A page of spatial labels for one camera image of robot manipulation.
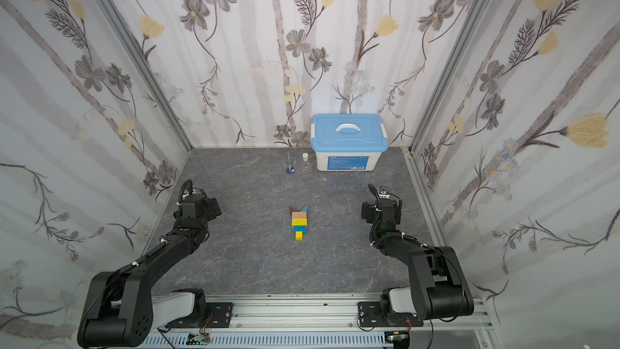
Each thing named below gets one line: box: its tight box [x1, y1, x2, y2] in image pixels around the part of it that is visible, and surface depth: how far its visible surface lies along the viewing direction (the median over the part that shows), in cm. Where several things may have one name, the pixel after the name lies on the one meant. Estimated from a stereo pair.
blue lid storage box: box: [310, 113, 390, 172], surface depth 106 cm
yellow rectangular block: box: [291, 218, 308, 227], surface depth 95 cm
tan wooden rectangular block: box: [291, 211, 308, 219], surface depth 96 cm
